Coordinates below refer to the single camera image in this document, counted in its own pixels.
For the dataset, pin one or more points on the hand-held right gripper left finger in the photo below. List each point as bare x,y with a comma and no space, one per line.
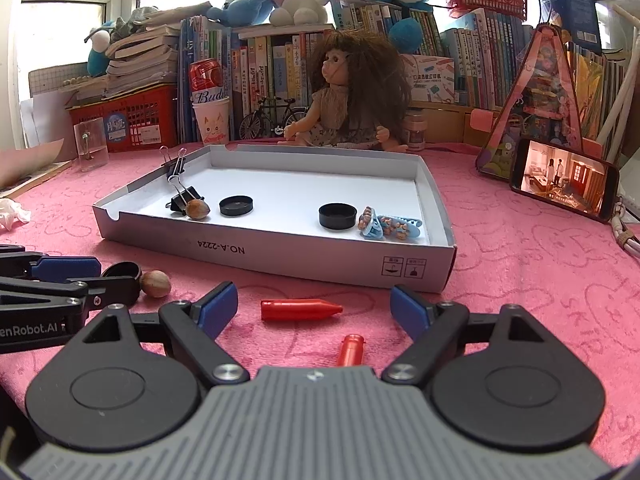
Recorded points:
220,305

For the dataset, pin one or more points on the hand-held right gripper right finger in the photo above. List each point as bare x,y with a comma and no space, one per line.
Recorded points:
407,307

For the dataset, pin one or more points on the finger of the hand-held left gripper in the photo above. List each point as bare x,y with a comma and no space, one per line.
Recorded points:
65,267
112,295

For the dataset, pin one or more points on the small black round cap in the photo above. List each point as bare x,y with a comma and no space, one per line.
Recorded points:
122,269

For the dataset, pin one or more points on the brown hazelnut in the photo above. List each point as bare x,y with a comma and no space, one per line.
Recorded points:
155,284
197,210

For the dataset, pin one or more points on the red crayon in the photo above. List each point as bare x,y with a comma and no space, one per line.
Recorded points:
350,350
300,310

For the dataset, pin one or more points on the blue hair clip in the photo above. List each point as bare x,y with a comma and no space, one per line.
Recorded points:
402,227
371,225

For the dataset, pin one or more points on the deep black round cap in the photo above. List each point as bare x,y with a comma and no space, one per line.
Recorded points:
236,206

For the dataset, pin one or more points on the black binder clip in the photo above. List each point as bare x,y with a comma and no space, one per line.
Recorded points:
180,204
176,167

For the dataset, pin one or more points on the large black round cap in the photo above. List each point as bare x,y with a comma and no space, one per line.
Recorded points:
337,217

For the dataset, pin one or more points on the white cardboard box tray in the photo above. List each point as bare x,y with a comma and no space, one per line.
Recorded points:
280,185

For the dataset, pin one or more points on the white crumpled tissue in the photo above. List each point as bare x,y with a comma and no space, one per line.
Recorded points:
12,212

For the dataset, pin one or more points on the brown paper board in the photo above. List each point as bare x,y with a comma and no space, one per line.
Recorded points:
30,165

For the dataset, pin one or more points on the pink rabbit print cloth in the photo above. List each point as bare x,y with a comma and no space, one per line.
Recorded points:
525,285

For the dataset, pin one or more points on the clear acrylic holder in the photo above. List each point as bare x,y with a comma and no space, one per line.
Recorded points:
92,147

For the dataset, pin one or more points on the large red plastic basket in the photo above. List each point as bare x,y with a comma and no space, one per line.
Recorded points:
135,120

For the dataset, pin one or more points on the small glass jar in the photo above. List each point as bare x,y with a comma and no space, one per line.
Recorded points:
414,132

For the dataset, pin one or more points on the white cat paper cup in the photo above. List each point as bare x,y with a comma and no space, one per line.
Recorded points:
211,122

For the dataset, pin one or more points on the brown cardboard box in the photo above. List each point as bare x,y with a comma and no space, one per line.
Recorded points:
450,125

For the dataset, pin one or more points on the black model bicycle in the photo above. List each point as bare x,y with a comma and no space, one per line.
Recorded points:
272,117

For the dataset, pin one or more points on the black smartphone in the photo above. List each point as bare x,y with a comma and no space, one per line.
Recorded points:
562,180

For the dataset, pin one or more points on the brown haired doll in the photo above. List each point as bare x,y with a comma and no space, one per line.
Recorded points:
335,105

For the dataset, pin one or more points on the blue white plush toy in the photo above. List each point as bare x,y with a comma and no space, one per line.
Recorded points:
100,50

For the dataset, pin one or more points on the stack of lying books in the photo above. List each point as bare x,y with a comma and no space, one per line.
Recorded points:
140,55

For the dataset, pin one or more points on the red beer can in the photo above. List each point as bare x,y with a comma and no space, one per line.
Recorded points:
206,80

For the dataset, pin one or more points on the white printed carton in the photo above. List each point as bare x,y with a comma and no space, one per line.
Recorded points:
430,80

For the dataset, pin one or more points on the pink triangular box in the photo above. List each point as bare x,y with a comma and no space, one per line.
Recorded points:
530,100

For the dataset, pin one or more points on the row of blue spined books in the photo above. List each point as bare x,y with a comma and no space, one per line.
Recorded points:
480,60

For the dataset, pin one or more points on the row of thin picture books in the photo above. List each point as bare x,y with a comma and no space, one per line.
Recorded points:
597,90

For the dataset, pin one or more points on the blue elephant plush toy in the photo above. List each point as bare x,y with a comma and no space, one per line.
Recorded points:
240,7

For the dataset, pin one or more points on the white plastic rods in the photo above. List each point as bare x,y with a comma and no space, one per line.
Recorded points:
625,90

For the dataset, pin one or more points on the blue packaging boxes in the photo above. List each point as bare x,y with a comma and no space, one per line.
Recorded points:
575,5

